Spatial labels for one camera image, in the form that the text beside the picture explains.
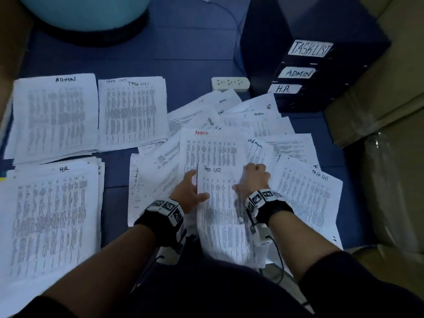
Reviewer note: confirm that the person's right hand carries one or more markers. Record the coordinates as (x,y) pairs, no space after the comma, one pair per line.
(254,180)

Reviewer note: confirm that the black marker wristband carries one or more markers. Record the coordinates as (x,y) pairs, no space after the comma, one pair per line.
(162,218)
(267,203)

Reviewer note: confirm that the person's left hand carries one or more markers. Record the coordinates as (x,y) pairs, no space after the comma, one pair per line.
(187,194)

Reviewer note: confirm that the person's dark trousers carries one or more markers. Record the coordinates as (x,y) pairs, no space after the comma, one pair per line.
(218,288)

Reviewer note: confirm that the pile of printed papers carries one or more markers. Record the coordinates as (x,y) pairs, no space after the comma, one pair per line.
(298,182)

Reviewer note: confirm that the person's right forearm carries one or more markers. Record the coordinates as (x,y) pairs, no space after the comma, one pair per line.
(301,241)

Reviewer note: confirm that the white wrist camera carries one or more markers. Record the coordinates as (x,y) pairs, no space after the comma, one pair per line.
(260,235)
(173,251)

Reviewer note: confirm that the neat stack of printed papers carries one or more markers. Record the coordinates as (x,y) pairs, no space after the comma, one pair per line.
(56,116)
(132,112)
(46,228)

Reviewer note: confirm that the person's left forearm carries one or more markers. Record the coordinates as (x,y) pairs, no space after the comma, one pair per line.
(99,275)

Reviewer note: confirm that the teal cylindrical barrel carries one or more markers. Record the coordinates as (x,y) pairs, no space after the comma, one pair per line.
(86,13)

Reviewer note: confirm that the brown cardboard box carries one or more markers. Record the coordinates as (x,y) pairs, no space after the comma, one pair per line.
(391,76)

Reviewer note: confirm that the white power strip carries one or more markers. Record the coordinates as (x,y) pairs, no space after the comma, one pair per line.
(230,83)

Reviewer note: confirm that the printed paper sheet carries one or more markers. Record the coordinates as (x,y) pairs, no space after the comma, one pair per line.
(222,222)

